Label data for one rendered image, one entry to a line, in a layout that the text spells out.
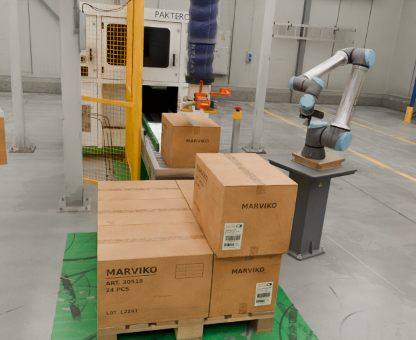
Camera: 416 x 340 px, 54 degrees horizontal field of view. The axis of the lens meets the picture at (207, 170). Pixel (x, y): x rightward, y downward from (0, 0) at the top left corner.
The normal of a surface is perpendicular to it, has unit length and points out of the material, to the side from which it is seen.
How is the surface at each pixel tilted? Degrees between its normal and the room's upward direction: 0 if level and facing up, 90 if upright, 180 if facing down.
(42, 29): 90
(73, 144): 90
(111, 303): 90
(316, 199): 90
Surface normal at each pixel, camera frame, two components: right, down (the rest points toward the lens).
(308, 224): 0.55, 0.29
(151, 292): 0.25, 0.30
